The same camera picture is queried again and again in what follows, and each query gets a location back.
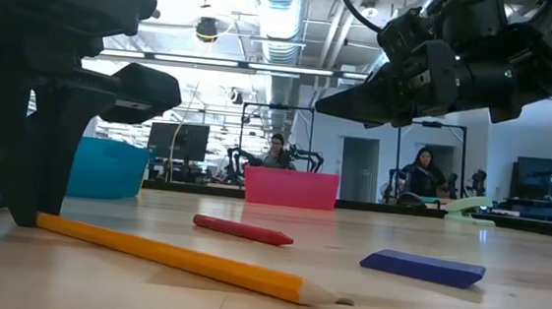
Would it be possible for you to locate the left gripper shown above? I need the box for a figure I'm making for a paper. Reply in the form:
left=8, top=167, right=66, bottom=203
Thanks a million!
left=0, top=29, right=118, bottom=233

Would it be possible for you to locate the silver ventilation duct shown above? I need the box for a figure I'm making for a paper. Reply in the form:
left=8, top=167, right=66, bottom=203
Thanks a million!
left=245, top=0, right=310, bottom=109

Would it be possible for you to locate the black equipment rack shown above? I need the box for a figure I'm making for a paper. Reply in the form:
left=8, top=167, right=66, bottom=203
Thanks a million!
left=506, top=153, right=552, bottom=222

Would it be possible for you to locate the black background rig frame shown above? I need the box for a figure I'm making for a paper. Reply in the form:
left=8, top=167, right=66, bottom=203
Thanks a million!
left=236, top=100, right=317, bottom=173
left=392, top=117, right=470, bottom=205

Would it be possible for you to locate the blue eraser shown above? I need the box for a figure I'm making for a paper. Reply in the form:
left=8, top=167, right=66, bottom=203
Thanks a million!
left=358, top=246, right=488, bottom=291

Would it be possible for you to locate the mint green stapler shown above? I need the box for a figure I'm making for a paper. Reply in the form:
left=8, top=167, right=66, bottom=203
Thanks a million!
left=442, top=192, right=500, bottom=228

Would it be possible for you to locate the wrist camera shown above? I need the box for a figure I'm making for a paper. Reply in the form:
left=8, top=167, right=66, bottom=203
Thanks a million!
left=98, top=60, right=186, bottom=129
left=376, top=3, right=430, bottom=52

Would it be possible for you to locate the black ceiling device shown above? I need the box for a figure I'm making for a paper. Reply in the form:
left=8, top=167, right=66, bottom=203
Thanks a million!
left=194, top=15, right=220, bottom=44

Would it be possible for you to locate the teal plastic bin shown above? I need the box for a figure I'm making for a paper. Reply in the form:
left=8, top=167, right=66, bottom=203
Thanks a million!
left=0, top=130, right=153, bottom=204

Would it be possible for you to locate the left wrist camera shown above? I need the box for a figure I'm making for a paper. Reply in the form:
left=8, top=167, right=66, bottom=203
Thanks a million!
left=98, top=60, right=186, bottom=129

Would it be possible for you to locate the red crayon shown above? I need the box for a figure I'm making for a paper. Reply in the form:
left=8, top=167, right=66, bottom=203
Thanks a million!
left=191, top=214, right=297, bottom=249

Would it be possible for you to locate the black background monitor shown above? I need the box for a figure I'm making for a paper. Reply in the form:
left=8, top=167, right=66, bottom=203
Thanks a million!
left=146, top=120, right=212, bottom=164

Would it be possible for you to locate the person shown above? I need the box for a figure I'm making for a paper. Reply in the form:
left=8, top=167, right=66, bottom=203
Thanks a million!
left=258, top=131, right=299, bottom=171
left=399, top=144, right=451, bottom=200

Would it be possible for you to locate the long LED light bar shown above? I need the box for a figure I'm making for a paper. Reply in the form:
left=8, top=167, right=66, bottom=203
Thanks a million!
left=97, top=47, right=378, bottom=85

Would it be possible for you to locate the orange pencil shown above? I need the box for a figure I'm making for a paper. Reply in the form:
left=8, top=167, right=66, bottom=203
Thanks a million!
left=30, top=212, right=343, bottom=309

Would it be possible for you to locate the grey door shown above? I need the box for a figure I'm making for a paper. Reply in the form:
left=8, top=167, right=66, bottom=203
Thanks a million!
left=338, top=136, right=382, bottom=204

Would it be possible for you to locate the black right camera cable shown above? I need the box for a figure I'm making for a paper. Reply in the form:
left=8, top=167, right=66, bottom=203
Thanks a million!
left=334, top=0, right=386, bottom=34

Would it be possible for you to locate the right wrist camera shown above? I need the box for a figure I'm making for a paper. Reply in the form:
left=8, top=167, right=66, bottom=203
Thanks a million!
left=376, top=3, right=430, bottom=52

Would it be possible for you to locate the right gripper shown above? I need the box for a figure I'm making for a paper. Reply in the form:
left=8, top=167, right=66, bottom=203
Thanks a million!
left=313, top=29, right=527, bottom=142

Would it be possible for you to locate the red plastic bin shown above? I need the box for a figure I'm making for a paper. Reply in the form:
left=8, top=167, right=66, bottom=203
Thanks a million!
left=241, top=165, right=340, bottom=213

